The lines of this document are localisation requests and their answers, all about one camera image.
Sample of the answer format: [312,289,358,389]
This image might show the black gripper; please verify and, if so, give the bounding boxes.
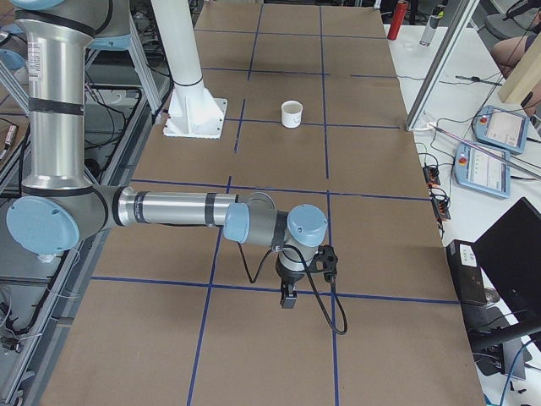
[276,261,305,309]

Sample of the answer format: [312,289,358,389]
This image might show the white mug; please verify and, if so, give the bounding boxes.
[281,100,303,129]

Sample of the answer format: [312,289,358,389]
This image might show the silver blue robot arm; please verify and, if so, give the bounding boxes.
[6,1,337,309]

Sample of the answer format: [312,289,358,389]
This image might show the brown paper table cover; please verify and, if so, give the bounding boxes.
[41,2,484,405]

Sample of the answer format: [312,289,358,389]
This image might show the black orange power strip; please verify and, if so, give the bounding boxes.
[423,164,451,224]

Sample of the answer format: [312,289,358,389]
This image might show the black laptop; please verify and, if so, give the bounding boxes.
[445,197,540,352]

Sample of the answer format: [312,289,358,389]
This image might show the near blue teach pendant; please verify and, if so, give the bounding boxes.
[454,143,511,199]

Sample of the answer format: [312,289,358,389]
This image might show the blue teach pendant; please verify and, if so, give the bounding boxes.
[454,143,511,199]
[473,105,529,155]

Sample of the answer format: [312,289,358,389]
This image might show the far blue teach pendant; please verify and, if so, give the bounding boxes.
[473,105,529,155]

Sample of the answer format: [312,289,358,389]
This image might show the red water bottle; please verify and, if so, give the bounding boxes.
[387,0,409,41]

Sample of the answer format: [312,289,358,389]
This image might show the clear water bottle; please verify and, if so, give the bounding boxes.
[419,13,440,47]

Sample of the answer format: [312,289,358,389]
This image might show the wooden beam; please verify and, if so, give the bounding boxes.
[506,38,540,117]

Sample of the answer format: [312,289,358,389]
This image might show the seated person black shirt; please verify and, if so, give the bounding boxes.
[490,1,540,79]

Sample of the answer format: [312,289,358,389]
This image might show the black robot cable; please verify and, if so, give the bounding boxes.
[238,243,350,336]

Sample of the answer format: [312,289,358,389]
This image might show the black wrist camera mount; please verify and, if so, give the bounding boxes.
[309,244,338,284]

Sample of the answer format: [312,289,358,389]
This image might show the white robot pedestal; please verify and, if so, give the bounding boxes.
[151,0,227,140]

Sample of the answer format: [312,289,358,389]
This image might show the aluminium side frame rail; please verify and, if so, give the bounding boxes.
[1,22,169,405]

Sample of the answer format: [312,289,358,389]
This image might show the green handled grabber stick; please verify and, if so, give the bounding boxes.
[433,122,541,181]

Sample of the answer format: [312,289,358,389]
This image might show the aluminium frame post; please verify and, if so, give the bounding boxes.
[405,0,480,131]

